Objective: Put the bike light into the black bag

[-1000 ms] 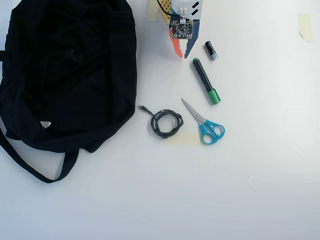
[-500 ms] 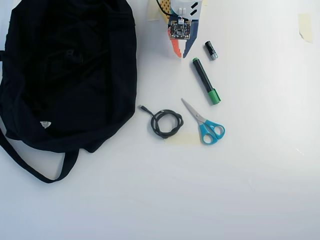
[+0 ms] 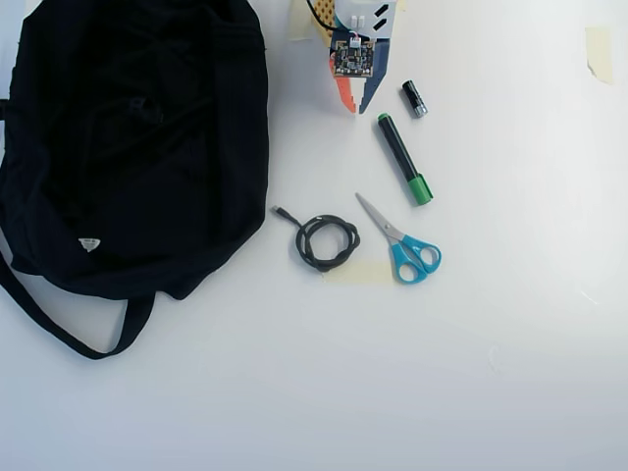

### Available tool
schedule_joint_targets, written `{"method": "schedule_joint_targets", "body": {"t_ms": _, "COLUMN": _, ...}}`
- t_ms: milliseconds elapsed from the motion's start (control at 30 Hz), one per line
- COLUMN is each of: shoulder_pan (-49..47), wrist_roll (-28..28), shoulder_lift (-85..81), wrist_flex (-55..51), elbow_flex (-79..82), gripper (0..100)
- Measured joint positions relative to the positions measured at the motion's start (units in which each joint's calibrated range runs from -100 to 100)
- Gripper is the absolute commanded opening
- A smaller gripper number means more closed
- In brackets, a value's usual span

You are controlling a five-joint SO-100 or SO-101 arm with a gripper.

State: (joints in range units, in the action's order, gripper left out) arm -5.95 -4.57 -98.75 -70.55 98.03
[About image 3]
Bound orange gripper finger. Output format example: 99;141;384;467
335;76;358;115

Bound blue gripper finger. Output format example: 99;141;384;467
357;38;393;115

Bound black fabric bag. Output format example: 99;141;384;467
0;0;271;362

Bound small black battery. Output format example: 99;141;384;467
401;79;429;119

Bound black marker with green cap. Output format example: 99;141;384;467
376;112;435;207

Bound narrow masking tape strip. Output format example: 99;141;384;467
288;0;315;43

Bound wide masking tape strip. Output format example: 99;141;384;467
321;262;393;288

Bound torn masking tape strip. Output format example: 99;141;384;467
583;26;614;85

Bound bare camera circuit board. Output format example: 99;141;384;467
327;32;377;79

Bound thin black camera cable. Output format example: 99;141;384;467
306;0;336;31

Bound coiled black usb cable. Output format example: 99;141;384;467
271;205;363;274

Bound blue handled scissors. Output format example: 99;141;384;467
355;193;443;286

